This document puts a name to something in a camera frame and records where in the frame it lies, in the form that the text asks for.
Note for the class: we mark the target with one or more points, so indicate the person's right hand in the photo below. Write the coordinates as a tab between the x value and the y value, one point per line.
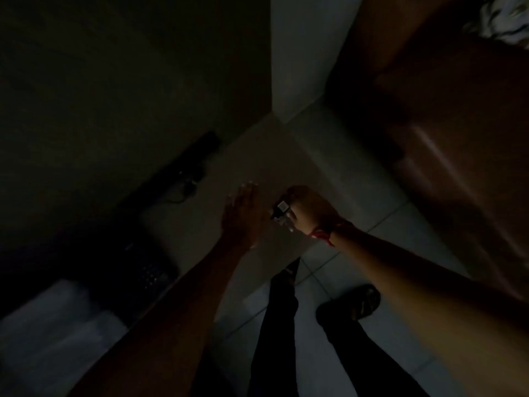
312	210

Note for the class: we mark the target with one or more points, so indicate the black keyboard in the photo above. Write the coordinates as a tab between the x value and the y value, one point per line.
144	272

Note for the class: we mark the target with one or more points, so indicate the white folded cloth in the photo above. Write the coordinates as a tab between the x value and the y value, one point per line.
49	339

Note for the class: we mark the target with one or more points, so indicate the person's right fingers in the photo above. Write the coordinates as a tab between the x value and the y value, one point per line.
294	223

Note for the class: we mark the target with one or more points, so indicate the patterned white cloth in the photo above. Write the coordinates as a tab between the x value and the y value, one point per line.
502	16

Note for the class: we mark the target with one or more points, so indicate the black sandal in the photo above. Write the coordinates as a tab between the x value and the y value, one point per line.
351	305
291	270

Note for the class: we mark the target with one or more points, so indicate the person's left forearm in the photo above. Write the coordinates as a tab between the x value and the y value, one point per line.
165	326

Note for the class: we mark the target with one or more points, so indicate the person's left fingers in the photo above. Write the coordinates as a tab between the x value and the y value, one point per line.
247	195

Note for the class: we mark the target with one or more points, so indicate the person's right forearm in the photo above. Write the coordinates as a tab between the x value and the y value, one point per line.
434	310

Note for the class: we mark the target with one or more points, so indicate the small black and white device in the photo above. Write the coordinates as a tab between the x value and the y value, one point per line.
282	209

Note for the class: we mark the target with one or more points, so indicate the person's left hand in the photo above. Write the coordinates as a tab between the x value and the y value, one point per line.
241	219

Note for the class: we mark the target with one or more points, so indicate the brown wooden furniture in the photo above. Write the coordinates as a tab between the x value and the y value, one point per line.
446	111

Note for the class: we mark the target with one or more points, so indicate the black trousers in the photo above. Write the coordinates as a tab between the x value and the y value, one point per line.
277	347

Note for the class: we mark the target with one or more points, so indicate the black power strip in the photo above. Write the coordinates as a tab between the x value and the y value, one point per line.
182	169

